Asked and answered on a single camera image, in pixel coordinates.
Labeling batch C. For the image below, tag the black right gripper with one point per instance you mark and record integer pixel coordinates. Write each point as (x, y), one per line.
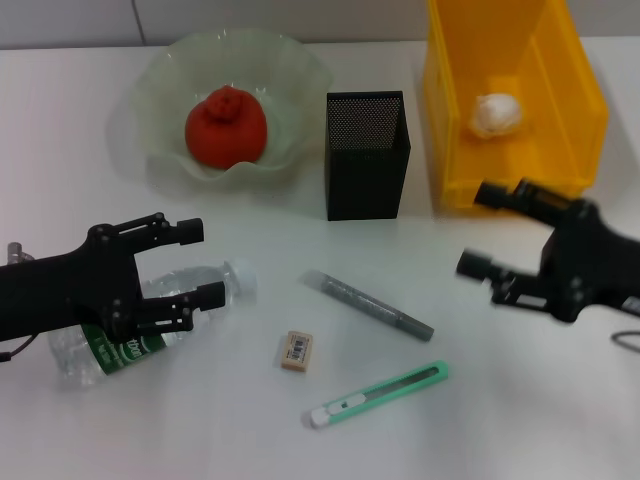
(590, 265)

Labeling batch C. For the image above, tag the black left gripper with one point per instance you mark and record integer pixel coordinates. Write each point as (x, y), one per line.
(65, 295)

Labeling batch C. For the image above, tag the clear green-label water bottle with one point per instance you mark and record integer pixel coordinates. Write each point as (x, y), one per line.
(175, 282)

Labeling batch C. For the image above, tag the white paper ball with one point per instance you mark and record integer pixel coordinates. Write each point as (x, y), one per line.
(495, 115)

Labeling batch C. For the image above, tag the beige eraser with barcode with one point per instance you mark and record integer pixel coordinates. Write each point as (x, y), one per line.
(296, 350)

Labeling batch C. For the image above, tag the grey pen with clear cap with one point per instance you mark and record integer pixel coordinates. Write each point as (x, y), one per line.
(370, 305)

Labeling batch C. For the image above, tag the green utility knife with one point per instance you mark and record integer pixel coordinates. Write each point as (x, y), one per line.
(380, 392)

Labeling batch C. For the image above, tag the black mesh pen holder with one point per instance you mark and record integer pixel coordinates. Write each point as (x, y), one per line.
(365, 175)

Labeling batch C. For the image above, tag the pale green glass fruit plate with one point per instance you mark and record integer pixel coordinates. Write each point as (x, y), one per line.
(295, 90)

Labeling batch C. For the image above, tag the yellow plastic bin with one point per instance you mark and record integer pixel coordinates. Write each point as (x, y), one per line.
(565, 75)

